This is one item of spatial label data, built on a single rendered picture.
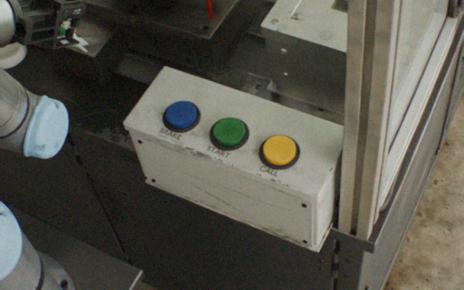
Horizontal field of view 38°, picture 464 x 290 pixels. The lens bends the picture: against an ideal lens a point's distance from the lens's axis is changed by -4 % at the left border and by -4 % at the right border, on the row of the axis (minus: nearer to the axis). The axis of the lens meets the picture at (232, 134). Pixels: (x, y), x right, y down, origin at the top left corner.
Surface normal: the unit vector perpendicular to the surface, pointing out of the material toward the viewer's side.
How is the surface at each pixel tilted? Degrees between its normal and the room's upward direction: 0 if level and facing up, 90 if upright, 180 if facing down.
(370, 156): 90
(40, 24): 32
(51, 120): 90
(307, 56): 90
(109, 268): 0
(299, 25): 0
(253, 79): 0
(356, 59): 90
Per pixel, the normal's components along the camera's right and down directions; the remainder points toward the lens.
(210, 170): -0.46, 0.74
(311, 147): -0.10, -0.59
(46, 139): 0.95, 0.18
